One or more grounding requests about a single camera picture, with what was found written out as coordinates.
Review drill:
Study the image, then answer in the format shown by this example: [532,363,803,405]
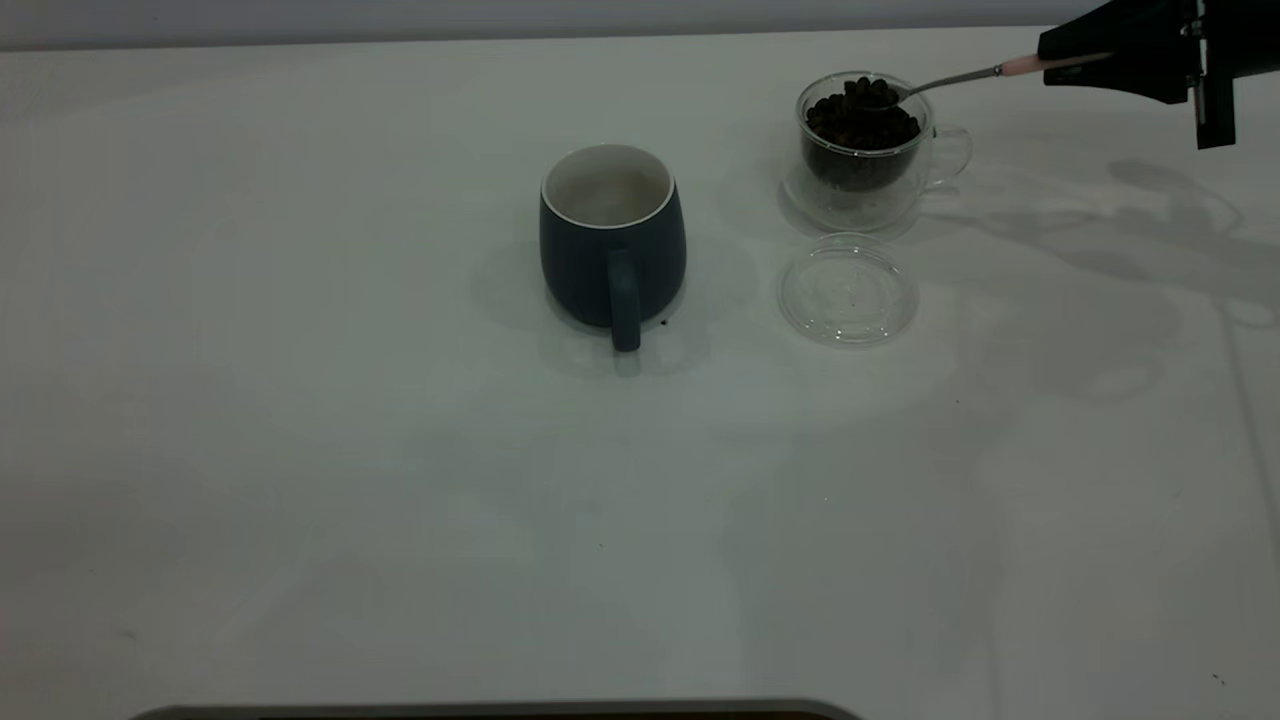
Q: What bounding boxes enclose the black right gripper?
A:
[1038,0,1280,151]

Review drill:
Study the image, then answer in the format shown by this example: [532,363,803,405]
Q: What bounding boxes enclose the metal spoon with pink handle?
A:
[858,52,1111,111]

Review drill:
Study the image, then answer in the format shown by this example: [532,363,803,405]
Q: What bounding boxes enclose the dark grey ceramic mug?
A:
[539,143,689,353]

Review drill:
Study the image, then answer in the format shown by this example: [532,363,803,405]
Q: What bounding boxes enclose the dark coffee beans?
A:
[805,78,922,191]

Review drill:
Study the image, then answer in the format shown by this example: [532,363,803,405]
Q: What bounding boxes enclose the clear round glass lid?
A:
[778,233,919,347]

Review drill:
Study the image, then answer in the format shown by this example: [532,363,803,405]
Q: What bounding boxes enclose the clear glass cup with handle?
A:
[779,70,973,234]

